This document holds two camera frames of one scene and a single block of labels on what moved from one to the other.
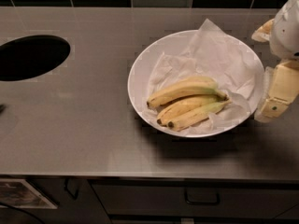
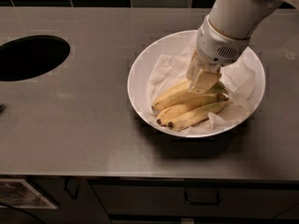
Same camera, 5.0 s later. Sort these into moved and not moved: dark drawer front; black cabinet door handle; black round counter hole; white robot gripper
Moved: white robot gripper
Not moved: black round counter hole; black cabinet door handle; dark drawer front
